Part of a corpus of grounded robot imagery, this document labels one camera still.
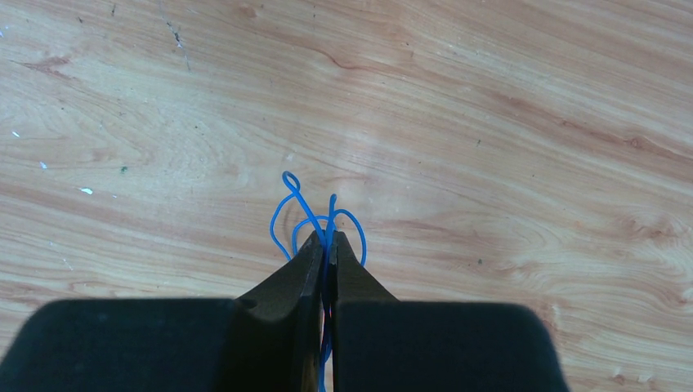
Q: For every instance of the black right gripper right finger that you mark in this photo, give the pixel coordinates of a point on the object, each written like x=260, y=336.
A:
x=381, y=343

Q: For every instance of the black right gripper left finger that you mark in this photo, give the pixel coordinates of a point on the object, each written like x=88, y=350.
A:
x=265, y=340

